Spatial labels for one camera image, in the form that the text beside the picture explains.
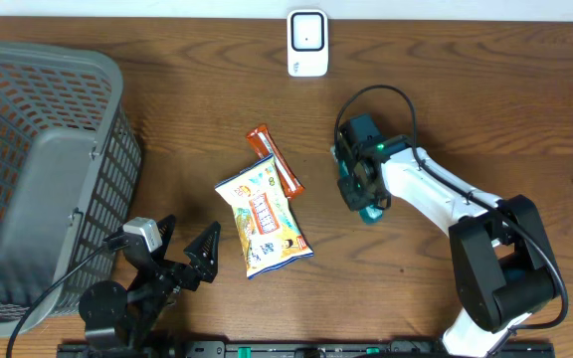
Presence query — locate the grey plastic shopping basket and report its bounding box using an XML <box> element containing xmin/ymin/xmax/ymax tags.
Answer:
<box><xmin>0</xmin><ymin>41</ymin><xmax>141</xmax><ymax>337</ymax></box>

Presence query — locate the yellow snack bag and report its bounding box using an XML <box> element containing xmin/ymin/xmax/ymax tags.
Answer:
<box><xmin>215</xmin><ymin>156</ymin><xmax>313</xmax><ymax>278</ymax></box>

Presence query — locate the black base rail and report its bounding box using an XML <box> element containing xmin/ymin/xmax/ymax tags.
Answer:
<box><xmin>57</xmin><ymin>339</ymin><xmax>556</xmax><ymax>358</ymax></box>

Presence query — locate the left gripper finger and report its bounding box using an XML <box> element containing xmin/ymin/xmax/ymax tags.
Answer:
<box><xmin>184</xmin><ymin>221</ymin><xmax>221</xmax><ymax>283</ymax></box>
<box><xmin>154</xmin><ymin>215</ymin><xmax>176</xmax><ymax>259</ymax></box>

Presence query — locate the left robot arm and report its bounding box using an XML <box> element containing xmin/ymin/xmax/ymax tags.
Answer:
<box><xmin>79</xmin><ymin>215</ymin><xmax>221</xmax><ymax>357</ymax></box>

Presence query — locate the blue mouthwash bottle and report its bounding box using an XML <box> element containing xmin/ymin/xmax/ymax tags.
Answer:
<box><xmin>330</xmin><ymin>146</ymin><xmax>384</xmax><ymax>225</ymax></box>

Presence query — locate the white barcode scanner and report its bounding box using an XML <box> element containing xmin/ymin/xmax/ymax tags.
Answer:
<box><xmin>286</xmin><ymin>9</ymin><xmax>329</xmax><ymax>78</ymax></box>

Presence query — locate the red snack bar wrapper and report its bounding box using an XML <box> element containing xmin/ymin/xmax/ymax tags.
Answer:
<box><xmin>246</xmin><ymin>124</ymin><xmax>304</xmax><ymax>200</ymax></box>

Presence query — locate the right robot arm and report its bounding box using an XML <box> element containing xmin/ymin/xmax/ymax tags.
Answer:
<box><xmin>333</xmin><ymin>126</ymin><xmax>569</xmax><ymax>357</ymax></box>

